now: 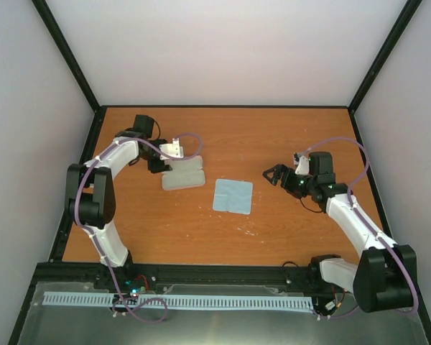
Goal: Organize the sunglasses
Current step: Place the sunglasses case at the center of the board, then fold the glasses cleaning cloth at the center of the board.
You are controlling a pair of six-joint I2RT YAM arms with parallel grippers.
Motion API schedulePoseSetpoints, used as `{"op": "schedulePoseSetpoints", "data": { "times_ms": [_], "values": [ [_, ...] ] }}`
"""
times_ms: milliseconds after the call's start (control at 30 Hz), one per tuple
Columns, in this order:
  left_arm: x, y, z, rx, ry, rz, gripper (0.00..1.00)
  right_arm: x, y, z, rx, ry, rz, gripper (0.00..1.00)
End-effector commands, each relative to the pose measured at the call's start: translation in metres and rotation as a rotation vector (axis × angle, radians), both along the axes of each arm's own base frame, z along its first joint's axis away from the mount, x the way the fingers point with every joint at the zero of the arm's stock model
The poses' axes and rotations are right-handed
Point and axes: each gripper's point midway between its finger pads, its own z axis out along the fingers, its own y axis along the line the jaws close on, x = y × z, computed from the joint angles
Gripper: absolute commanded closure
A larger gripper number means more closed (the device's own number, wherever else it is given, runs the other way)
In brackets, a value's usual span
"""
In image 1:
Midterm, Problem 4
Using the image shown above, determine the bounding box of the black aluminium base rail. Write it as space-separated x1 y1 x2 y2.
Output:
31 262 330 295

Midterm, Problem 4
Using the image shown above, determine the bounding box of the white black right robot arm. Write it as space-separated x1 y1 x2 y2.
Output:
262 152 420 313

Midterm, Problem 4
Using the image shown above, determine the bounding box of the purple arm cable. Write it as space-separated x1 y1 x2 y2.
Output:
73 132 203 323
307 137 420 320

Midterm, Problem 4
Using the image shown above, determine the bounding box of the light blue cleaning cloth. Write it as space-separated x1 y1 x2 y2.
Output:
213 179 254 215

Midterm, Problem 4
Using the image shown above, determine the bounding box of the black enclosure frame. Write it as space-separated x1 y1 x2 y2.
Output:
6 0 431 345

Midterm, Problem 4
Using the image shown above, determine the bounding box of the pink glasses case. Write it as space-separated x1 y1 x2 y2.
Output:
162 155 205 190

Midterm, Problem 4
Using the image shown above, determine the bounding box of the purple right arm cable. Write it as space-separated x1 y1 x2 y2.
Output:
307 137 420 320

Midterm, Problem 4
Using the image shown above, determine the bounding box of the light blue slotted cable duct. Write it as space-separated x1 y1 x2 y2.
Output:
42 292 313 313

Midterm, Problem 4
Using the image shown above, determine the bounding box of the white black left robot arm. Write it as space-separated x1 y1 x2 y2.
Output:
65 114 170 290

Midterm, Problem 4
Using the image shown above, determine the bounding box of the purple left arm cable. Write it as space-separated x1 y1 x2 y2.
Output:
73 132 203 323

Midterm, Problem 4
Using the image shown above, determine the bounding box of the clear acrylic front plate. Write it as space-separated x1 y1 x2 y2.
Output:
18 283 427 344

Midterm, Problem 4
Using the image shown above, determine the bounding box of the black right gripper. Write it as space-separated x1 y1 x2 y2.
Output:
263 164 316 199

